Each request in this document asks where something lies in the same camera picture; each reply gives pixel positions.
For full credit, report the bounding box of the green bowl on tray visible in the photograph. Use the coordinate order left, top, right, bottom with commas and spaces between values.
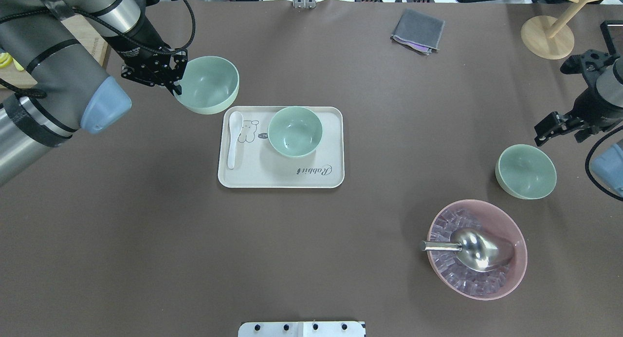
267, 106, 324, 159

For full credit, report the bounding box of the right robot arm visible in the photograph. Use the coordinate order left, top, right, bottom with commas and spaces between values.
534, 49, 623, 200

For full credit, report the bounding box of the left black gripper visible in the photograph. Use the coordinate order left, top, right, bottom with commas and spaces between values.
120, 48, 188, 95

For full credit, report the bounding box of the wooden stand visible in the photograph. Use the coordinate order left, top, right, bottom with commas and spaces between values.
520, 0, 599, 60

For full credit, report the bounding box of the white ceramic spoon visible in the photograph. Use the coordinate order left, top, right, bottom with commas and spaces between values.
227, 111, 243, 169

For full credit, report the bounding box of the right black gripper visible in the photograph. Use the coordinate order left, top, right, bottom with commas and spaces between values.
534, 49, 620, 148

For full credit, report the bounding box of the metal ice scoop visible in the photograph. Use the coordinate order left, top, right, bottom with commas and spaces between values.
419, 227, 514, 272

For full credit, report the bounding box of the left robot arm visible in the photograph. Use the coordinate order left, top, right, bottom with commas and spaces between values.
1, 0, 187, 184

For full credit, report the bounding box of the beige rabbit tray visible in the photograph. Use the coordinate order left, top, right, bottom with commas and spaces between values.
218, 106, 346, 188

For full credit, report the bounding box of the folded grey cloth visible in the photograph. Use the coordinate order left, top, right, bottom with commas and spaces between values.
391, 9, 445, 55

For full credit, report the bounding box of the wooden cutting board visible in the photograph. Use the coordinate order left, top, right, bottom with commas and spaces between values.
0, 15, 109, 89

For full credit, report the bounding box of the black box right edge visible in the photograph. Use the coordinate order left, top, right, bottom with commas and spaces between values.
600, 20, 623, 57

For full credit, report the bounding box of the pink bowl with ice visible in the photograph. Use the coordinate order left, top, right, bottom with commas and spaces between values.
426, 200, 528, 300

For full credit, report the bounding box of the green bowl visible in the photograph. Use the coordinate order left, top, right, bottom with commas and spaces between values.
174, 56, 240, 115
267, 106, 324, 159
495, 144, 558, 200

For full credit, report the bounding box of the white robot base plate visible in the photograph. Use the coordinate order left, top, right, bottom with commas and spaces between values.
238, 320, 367, 337

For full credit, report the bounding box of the lemon slice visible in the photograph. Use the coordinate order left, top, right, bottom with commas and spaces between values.
0, 53, 13, 68

